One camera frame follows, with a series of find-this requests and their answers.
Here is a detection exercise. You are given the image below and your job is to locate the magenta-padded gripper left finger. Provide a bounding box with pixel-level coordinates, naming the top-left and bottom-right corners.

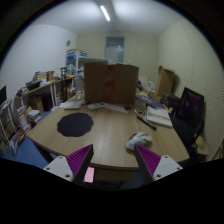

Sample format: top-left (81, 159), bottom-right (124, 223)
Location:
top-left (43, 143), bottom-right (95, 186)

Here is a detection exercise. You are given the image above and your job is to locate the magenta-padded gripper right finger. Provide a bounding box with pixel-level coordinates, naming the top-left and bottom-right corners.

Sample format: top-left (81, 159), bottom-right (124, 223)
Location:
top-left (133, 143), bottom-right (184, 185)

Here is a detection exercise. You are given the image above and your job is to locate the white and grey computer mouse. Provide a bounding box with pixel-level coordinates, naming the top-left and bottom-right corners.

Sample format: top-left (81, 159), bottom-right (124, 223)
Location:
top-left (125, 131), bottom-right (153, 152)

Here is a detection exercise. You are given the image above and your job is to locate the black round mouse pad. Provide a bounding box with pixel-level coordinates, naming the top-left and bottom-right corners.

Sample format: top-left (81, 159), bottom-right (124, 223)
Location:
top-left (56, 112), bottom-right (95, 138)

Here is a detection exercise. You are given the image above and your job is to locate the pink sticky note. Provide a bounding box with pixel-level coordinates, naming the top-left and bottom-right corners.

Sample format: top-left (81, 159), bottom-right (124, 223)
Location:
top-left (83, 166), bottom-right (96, 184)

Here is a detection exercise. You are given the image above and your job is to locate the black marker pen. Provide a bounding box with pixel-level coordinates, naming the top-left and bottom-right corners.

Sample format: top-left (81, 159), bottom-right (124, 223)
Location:
top-left (136, 115), bottom-right (158, 131)

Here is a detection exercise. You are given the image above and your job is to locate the open white book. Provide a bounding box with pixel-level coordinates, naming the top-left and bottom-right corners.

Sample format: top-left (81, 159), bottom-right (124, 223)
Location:
top-left (145, 105), bottom-right (174, 129)

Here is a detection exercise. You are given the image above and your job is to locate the flat white remote control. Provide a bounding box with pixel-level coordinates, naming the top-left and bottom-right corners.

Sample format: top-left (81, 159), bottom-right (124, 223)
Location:
top-left (63, 103), bottom-right (82, 111)

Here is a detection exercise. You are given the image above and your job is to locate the white paper sheet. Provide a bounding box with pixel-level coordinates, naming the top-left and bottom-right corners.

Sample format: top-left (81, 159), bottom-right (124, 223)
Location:
top-left (59, 100), bottom-right (84, 110)
top-left (104, 103), bottom-right (129, 114)

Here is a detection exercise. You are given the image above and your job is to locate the blue book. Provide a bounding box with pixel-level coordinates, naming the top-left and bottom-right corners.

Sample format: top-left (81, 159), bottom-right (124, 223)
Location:
top-left (135, 94), bottom-right (165, 110)

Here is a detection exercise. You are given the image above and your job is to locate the black office chair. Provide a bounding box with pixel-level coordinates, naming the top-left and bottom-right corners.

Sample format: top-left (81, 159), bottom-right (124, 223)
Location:
top-left (169, 87), bottom-right (206, 158)

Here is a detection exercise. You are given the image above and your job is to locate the white shelf unit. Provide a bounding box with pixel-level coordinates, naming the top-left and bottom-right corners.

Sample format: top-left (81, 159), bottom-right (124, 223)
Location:
top-left (0, 98), bottom-right (32, 156)

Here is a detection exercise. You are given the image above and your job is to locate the clear plastic jar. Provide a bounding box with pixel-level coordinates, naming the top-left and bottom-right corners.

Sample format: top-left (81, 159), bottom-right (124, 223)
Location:
top-left (74, 75), bottom-right (85, 99)

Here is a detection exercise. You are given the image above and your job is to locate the black tower stand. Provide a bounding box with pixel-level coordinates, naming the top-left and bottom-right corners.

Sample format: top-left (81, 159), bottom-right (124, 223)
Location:
top-left (59, 66), bottom-right (70, 103)

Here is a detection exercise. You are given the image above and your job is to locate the tall open cardboard box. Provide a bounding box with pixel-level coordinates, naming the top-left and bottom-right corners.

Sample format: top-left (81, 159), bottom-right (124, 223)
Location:
top-left (155, 65), bottom-right (176, 98)

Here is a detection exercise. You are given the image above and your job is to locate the large brown cardboard box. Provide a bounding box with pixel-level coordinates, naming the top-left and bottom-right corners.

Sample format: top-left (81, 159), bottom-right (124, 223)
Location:
top-left (83, 62), bottom-right (140, 105)

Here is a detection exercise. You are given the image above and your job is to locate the blue and white cabinet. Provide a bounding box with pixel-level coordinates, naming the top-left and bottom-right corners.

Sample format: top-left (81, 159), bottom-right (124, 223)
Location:
top-left (65, 49), bottom-right (88, 77)

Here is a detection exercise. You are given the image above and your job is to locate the grey door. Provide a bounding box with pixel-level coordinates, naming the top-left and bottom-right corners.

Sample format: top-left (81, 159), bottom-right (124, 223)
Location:
top-left (104, 35), bottom-right (126, 64)

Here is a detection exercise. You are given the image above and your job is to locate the long ceiling light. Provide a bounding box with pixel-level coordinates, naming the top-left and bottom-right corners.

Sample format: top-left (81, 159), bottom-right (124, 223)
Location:
top-left (99, 4), bottom-right (112, 22)

